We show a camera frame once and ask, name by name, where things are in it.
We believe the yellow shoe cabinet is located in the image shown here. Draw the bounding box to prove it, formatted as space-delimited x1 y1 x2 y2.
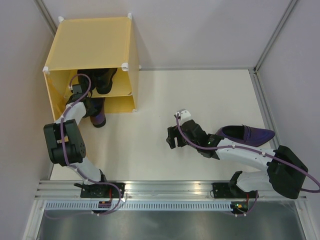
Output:
42 15 140 114

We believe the left aluminium frame post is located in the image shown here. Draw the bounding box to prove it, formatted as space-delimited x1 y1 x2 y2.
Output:
34 0 58 35

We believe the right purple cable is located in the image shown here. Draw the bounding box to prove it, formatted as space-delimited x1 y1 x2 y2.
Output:
175 113 320 218

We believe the black leather shoe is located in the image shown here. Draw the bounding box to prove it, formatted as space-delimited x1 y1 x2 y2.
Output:
77 69 96 97

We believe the black pointed loafer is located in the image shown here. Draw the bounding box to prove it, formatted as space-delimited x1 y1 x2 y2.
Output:
93 68 118 95

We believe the white slotted cable duct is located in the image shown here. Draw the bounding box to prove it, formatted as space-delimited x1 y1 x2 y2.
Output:
45 200 232 211

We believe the purple cable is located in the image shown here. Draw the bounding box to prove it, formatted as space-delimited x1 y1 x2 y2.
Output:
175 113 320 218
44 74 126 221

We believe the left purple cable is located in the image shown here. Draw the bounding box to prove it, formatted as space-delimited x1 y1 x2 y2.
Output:
44 74 126 221

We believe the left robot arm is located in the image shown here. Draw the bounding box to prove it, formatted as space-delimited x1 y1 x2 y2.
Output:
43 84 109 198

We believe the right aluminium frame profile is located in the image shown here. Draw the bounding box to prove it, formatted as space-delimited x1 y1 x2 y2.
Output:
248 0 320 240

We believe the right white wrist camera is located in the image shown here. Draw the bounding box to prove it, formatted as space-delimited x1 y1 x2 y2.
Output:
174 108 192 126

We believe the purple loafer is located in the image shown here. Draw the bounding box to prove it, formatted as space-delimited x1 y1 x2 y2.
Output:
216 125 275 147
90 98 106 128

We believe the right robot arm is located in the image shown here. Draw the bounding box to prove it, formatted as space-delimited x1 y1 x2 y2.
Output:
166 120 308 200

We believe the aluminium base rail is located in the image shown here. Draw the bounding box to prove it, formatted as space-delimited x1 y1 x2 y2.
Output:
34 180 308 201

